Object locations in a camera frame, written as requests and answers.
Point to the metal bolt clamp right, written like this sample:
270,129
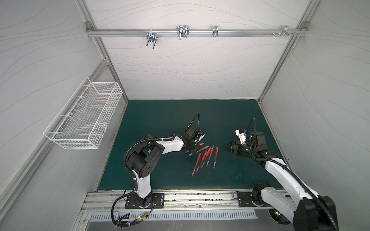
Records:
285,33

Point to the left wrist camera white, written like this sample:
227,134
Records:
199,136

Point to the aluminium crossbar rail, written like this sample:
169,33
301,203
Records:
166,33

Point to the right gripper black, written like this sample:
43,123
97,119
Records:
237,147

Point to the white slotted cable duct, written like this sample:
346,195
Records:
179,215

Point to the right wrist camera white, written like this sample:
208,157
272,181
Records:
241,135

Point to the metal U-bolt clamp middle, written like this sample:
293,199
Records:
182,32

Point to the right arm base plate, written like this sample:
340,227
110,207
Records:
244,200

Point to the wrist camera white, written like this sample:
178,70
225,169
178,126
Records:
199,136
241,135

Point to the metal U-bolt clamp left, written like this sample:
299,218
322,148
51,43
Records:
152,38

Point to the green table mat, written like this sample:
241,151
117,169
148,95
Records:
217,118

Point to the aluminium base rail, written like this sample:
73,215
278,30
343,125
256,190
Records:
216,199

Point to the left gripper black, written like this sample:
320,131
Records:
190,143

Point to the small metal bracket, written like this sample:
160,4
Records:
215,31

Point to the white wire basket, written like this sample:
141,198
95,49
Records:
84,119

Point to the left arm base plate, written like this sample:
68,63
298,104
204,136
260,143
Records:
153,200

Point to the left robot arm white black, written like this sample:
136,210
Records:
142,157

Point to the metal u-bolt clamp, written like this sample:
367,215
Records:
152,38
182,32

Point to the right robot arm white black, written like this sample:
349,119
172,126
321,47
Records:
303,207

